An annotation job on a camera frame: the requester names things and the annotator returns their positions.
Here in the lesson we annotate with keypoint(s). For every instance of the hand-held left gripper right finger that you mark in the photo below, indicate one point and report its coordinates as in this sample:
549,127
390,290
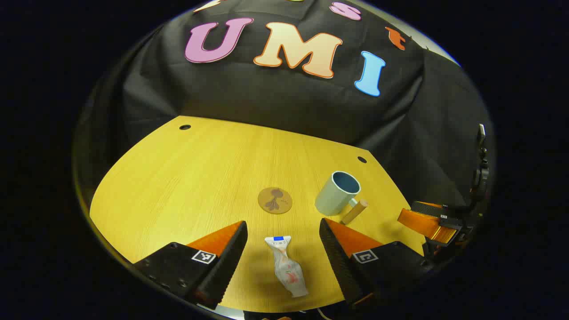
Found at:
340,262

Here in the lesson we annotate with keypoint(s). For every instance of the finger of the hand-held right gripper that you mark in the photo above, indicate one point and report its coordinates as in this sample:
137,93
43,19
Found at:
424,226
429,208

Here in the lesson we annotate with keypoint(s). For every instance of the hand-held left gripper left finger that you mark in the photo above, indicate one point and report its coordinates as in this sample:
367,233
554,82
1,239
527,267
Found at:
226,262

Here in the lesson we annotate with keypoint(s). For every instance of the white toothpaste tube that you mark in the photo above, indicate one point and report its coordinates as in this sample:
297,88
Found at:
289,271

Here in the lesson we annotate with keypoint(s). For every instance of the pale green cup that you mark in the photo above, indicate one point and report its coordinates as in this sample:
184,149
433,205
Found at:
331,200

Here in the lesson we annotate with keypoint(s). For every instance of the round brown coaster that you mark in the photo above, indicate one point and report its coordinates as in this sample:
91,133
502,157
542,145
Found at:
274,201

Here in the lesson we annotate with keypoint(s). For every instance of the wooden desktop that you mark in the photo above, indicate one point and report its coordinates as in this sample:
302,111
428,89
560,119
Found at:
186,186

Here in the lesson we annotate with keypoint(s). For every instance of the black backdrop cloth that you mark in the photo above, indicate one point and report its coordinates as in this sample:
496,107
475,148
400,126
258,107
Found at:
289,102

